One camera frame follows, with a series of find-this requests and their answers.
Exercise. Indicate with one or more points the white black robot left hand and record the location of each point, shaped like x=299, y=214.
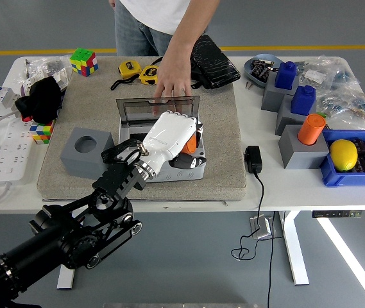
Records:
x=169, y=134

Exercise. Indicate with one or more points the person's left hand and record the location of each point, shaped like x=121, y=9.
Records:
x=174, y=77

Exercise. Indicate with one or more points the orange cylindrical battery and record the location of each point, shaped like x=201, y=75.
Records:
x=189, y=146
x=311, y=130

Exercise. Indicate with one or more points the grey plastic junction box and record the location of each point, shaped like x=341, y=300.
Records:
x=185, y=176

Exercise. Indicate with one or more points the smoky transparent hinged lid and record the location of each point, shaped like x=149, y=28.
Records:
x=131, y=110

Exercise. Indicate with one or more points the person's left forearm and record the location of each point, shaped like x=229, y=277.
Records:
x=195, y=29

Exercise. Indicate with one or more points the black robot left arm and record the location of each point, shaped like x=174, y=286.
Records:
x=57, y=240

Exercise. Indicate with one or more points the yellow tape measure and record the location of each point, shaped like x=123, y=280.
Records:
x=129, y=69
x=148, y=75

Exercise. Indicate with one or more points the grey-brown mat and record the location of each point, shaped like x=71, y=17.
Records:
x=220, y=128

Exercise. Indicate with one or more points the person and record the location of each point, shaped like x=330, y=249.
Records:
x=150, y=13

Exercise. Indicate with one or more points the blue-grey dish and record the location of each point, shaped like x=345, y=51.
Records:
x=249, y=69

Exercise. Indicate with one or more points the black power adapter plug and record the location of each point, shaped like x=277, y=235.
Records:
x=253, y=158

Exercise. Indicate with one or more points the grey cube holder round socket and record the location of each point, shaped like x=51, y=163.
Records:
x=301, y=155
x=86, y=167

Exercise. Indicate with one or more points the large Rubik's cube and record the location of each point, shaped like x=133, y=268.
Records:
x=84, y=62

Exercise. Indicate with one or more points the black table control panel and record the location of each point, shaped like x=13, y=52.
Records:
x=336, y=214

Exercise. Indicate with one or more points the small white plastic part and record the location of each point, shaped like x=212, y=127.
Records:
x=62, y=77

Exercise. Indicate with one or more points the blue plastic block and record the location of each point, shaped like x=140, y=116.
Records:
x=286, y=75
x=303, y=101

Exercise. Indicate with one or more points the clear bags small parts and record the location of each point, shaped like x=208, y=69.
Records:
x=52, y=65

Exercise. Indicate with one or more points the blue plastic bin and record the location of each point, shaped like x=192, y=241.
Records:
x=349, y=179

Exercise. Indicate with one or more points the small Rubik's cube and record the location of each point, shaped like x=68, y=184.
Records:
x=42, y=133

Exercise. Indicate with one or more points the black cloth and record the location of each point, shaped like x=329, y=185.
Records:
x=44, y=99

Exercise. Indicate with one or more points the silver metal floor device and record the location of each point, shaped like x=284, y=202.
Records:
x=260, y=227

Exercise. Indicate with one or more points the clear bag white label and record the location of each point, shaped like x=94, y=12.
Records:
x=313, y=75

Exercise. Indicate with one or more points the yellow lemon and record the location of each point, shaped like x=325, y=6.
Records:
x=344, y=155

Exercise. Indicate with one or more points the small green part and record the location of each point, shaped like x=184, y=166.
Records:
x=322, y=115

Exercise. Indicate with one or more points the white power strip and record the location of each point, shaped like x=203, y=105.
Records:
x=12, y=154

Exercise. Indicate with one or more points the clear bag blue components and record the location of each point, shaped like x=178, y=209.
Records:
x=345, y=80

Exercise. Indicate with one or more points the large clear bag of components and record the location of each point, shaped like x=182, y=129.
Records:
x=352, y=107

